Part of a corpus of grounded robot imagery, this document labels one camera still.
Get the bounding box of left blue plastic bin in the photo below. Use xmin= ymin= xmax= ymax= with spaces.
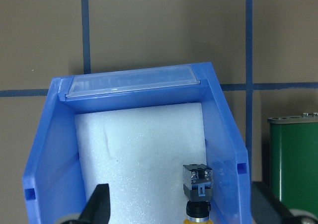
xmin=22 ymin=62 xmax=252 ymax=224

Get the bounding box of yellow push button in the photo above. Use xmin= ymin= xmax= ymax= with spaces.
xmin=183 ymin=164 xmax=213 ymax=224

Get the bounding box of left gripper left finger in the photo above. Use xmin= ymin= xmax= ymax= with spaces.
xmin=77 ymin=184 xmax=111 ymax=224

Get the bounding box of green conveyor belt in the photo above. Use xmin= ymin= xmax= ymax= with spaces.
xmin=268 ymin=113 xmax=318 ymax=215

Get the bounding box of white foam pad left bin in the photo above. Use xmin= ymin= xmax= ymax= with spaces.
xmin=75 ymin=103 xmax=206 ymax=224

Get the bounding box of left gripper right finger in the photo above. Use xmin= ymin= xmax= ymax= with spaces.
xmin=251 ymin=181 xmax=318 ymax=224

